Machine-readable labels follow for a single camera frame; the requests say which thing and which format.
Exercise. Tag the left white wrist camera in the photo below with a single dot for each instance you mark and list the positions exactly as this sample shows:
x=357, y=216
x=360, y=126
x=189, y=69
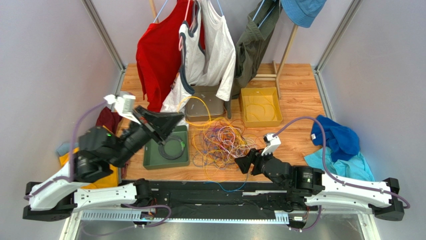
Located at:
x=123, y=103

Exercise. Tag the white hanging tank top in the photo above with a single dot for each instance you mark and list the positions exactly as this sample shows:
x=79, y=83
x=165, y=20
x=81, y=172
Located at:
x=208, y=57

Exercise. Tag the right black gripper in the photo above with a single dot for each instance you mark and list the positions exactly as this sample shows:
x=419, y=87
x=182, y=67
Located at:
x=256, y=160

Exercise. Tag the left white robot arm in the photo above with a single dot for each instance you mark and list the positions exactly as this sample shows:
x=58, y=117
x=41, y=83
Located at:
x=67, y=191

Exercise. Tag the cyan cloth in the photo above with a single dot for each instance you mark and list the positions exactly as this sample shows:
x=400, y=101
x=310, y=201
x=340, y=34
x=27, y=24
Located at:
x=355, y=168

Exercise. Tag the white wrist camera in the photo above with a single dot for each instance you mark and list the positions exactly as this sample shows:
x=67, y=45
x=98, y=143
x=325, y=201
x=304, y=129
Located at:
x=123, y=103
x=272, y=142

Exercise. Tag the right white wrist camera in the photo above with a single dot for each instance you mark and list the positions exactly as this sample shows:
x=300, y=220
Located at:
x=272, y=142

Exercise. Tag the yellow plastic tray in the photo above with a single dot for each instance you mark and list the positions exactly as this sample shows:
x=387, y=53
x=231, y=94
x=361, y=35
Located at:
x=260, y=107

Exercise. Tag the olive green hanging garment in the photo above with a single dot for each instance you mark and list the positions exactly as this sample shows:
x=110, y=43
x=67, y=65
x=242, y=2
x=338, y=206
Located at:
x=252, y=45

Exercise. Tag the dark blue towel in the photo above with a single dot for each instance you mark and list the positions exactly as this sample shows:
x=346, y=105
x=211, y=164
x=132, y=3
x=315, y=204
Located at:
x=343, y=142

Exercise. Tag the grey blue cloth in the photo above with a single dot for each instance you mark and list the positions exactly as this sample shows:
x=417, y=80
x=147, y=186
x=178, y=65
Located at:
x=64, y=149

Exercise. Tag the red hanging shirt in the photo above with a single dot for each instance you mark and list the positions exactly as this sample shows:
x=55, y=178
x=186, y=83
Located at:
x=170, y=58

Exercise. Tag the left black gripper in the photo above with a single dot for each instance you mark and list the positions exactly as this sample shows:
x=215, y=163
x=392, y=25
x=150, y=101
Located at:
x=159, y=124

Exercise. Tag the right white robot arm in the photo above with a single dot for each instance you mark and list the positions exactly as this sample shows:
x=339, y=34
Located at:
x=306, y=186

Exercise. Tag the blue bucket hat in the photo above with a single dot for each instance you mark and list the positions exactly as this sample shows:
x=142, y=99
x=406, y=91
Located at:
x=302, y=12

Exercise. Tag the yellow cloth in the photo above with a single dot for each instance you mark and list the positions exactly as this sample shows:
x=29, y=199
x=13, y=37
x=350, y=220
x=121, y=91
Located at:
x=106, y=181

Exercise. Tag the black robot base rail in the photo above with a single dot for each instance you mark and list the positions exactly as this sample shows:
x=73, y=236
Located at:
x=209, y=202

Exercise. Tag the wooden clothes rack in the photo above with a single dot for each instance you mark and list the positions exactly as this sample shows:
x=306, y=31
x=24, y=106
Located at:
x=276, y=75

